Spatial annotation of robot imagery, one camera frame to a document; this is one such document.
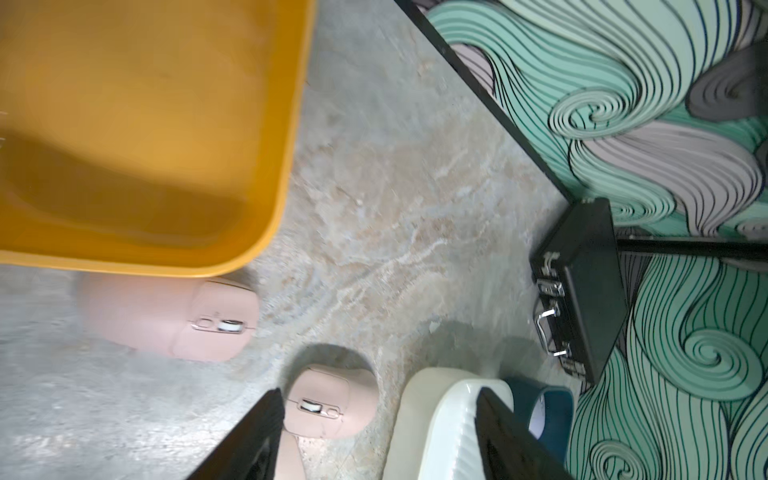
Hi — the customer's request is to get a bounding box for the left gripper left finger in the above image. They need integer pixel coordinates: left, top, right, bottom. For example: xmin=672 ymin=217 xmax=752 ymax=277
xmin=187 ymin=388 xmax=285 ymax=480

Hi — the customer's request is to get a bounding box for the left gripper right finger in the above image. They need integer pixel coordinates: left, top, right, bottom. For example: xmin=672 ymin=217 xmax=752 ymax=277
xmin=475 ymin=387 xmax=573 ymax=480

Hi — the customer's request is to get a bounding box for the peach mouse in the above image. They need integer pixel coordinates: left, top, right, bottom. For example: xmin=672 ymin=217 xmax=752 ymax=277
xmin=273 ymin=430 xmax=306 ymax=480

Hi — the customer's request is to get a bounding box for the dark teal storage box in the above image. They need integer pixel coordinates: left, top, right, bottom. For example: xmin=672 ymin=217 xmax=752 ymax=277
xmin=505 ymin=377 xmax=575 ymax=464

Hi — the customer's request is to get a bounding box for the white storage box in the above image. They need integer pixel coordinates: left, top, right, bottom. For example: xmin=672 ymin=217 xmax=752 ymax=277
xmin=382 ymin=368 xmax=514 ymax=480

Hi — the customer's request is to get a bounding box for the pink rounded mouse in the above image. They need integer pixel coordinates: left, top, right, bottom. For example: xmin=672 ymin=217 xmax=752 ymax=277
xmin=284 ymin=364 xmax=379 ymax=439

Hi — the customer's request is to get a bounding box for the yellow storage box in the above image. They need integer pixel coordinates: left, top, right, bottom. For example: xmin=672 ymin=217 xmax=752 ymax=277
xmin=1 ymin=1 xmax=316 ymax=277

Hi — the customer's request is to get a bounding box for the black briefcase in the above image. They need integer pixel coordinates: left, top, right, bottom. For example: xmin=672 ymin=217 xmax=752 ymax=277
xmin=530 ymin=198 xmax=629 ymax=384

